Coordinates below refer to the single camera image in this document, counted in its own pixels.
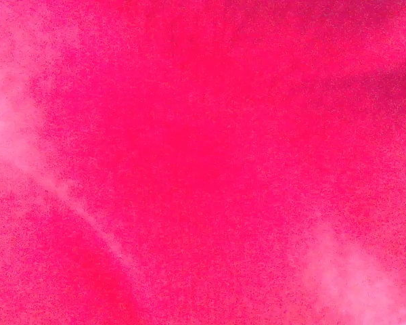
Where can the crimson pink t shirt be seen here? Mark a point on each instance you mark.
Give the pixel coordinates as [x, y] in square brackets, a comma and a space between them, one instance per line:
[202, 162]

